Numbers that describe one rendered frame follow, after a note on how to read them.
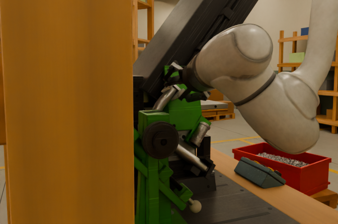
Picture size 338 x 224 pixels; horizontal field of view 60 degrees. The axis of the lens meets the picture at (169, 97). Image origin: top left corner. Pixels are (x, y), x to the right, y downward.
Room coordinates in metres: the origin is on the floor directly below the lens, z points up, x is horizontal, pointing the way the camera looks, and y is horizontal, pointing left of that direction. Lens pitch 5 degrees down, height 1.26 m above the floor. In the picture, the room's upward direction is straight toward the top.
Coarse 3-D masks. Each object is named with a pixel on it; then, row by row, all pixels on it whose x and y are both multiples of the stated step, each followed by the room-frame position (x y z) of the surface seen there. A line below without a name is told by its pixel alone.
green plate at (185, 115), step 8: (176, 72) 0.94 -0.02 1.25; (184, 88) 0.94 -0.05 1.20; (168, 104) 0.91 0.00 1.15; (176, 104) 0.92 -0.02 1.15; (184, 104) 0.93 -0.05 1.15; (192, 104) 0.93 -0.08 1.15; (200, 104) 0.94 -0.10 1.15; (168, 112) 0.90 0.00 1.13; (176, 112) 0.91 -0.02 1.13; (184, 112) 0.92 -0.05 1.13; (192, 112) 0.93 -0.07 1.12; (200, 112) 0.94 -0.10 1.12; (176, 120) 0.90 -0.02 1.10; (184, 120) 0.91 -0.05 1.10; (192, 120) 0.92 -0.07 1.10; (176, 128) 0.90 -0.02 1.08; (184, 128) 0.90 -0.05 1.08; (192, 128) 0.91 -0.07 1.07
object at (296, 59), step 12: (300, 36) 6.55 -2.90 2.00; (336, 48) 5.75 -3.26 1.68; (300, 60) 6.57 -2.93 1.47; (336, 60) 5.74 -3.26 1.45; (336, 72) 5.72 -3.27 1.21; (324, 84) 5.97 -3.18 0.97; (336, 84) 5.71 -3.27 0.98; (336, 96) 5.71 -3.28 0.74; (336, 108) 5.71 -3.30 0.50; (324, 120) 5.91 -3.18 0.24; (336, 120) 5.72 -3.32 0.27; (336, 132) 5.73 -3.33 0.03
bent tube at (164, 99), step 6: (168, 90) 0.88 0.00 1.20; (174, 90) 0.89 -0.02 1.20; (162, 96) 0.87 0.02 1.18; (168, 96) 0.87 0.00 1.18; (156, 102) 0.86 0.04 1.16; (162, 102) 0.86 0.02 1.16; (156, 108) 0.85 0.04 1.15; (162, 108) 0.86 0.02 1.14; (180, 150) 0.84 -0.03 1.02; (186, 150) 0.85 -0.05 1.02; (180, 156) 0.85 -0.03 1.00; (186, 156) 0.85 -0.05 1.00; (192, 156) 0.85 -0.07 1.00; (192, 162) 0.85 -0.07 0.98; (198, 162) 0.85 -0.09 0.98; (204, 162) 0.87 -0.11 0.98; (198, 168) 0.86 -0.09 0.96; (204, 168) 0.85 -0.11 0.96
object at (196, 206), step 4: (188, 200) 0.64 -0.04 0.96; (192, 200) 0.64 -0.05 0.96; (196, 200) 0.65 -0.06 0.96; (192, 204) 0.64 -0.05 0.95; (196, 204) 0.64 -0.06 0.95; (200, 204) 0.64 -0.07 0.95; (192, 208) 0.64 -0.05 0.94; (196, 208) 0.64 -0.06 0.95; (200, 208) 0.64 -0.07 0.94; (196, 212) 0.64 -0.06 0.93
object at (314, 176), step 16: (256, 144) 1.32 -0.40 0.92; (256, 160) 1.14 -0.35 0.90; (272, 160) 1.07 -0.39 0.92; (288, 160) 1.18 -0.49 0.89; (304, 160) 1.18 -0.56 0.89; (320, 160) 1.13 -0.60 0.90; (288, 176) 1.02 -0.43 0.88; (304, 176) 1.00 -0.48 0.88; (320, 176) 1.07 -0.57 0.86; (304, 192) 1.00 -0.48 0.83
